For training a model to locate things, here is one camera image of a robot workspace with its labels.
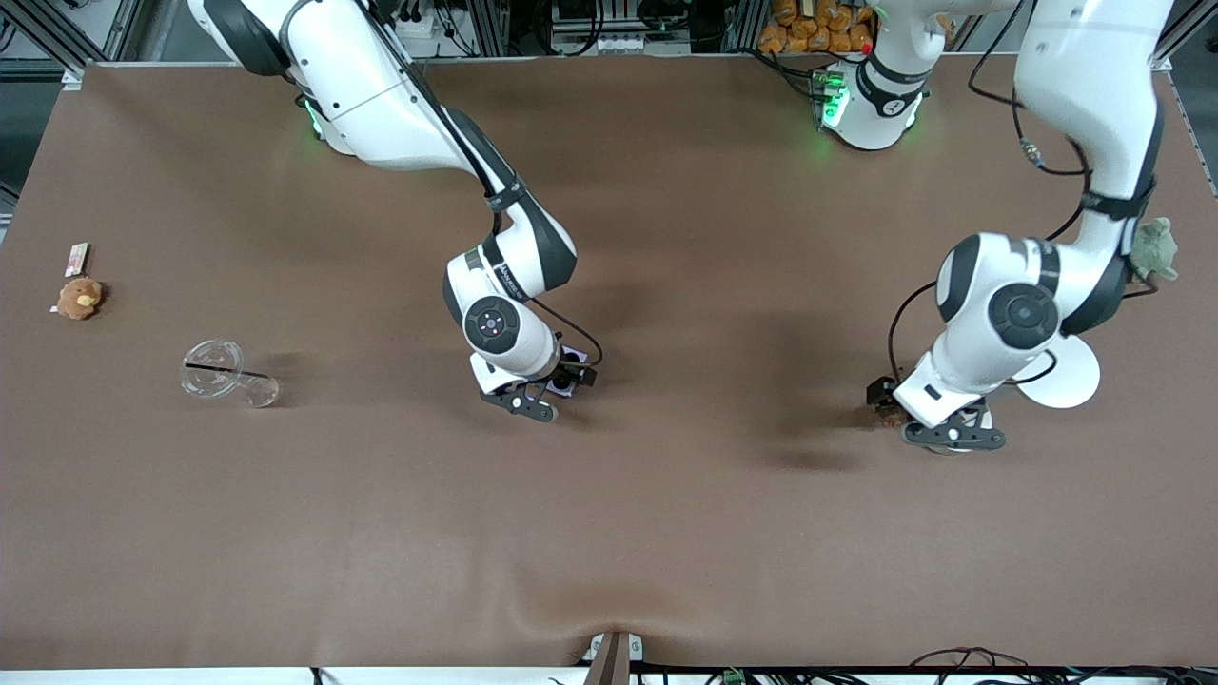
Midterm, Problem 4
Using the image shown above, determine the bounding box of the black cable bundle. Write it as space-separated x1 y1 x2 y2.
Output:
638 647 1218 685

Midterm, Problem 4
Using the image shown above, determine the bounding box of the brown plush toy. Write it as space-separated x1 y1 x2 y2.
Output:
52 276 106 322

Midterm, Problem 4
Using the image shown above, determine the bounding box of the metal table edge bracket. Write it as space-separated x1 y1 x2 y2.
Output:
581 631 645 685

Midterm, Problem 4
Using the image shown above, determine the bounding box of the white power strip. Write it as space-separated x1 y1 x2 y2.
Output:
395 10 450 41

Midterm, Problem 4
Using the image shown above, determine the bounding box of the white desk lamp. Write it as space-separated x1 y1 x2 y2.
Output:
928 333 1102 456

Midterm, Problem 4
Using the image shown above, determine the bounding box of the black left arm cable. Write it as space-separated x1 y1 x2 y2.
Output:
888 0 1158 386

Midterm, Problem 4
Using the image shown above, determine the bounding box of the orange plush toy pile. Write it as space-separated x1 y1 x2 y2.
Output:
756 0 954 56

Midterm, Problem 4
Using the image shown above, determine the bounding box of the green turtle plush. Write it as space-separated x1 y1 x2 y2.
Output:
1128 217 1181 284

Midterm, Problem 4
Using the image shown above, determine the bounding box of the clear plastic cup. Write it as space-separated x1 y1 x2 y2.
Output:
180 340 281 409

